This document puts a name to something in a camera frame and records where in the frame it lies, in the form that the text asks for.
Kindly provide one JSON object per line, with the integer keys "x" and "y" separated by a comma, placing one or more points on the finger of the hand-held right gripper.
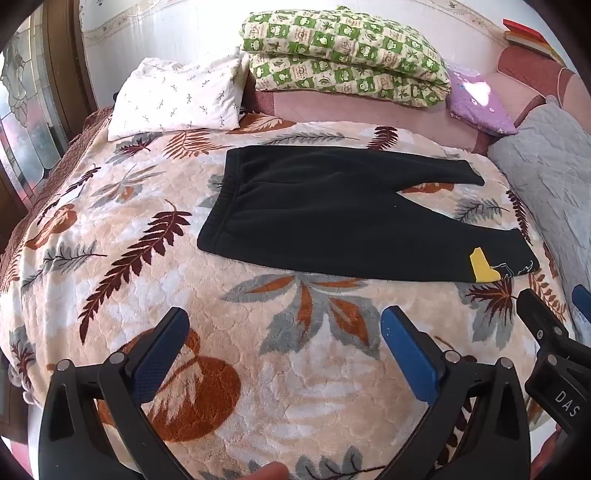
{"x": 581, "y": 302}
{"x": 541, "y": 319}

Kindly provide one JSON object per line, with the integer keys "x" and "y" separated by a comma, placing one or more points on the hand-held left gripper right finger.
{"x": 411, "y": 355}

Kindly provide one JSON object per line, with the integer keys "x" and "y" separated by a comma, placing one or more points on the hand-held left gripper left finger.
{"x": 154, "y": 364}

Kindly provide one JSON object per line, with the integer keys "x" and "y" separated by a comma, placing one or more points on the black pants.
{"x": 323, "y": 207}

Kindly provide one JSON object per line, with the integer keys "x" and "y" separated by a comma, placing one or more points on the person's left hand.
{"x": 270, "y": 471}

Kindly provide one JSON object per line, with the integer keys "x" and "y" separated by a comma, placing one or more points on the leaf-printed fleece blanket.
{"x": 184, "y": 277}

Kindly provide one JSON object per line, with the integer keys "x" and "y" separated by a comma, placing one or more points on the grey quilted blanket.
{"x": 545, "y": 170}

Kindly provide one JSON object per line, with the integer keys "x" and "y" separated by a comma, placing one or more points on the purple pillow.
{"x": 480, "y": 101}

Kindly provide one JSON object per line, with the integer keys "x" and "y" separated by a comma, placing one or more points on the pink padded headboard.
{"x": 535, "y": 69}

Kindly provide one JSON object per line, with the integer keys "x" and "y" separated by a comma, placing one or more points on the white sprig-printed pillow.
{"x": 180, "y": 99}

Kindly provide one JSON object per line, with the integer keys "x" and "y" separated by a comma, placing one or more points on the red book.
{"x": 524, "y": 28}

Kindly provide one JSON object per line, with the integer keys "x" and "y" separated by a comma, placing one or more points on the stained glass window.
{"x": 25, "y": 115}

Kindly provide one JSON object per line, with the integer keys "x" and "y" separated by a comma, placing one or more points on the green checked folded quilt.
{"x": 346, "y": 55}

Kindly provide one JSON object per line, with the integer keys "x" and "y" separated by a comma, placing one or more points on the wooden door frame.
{"x": 69, "y": 69}

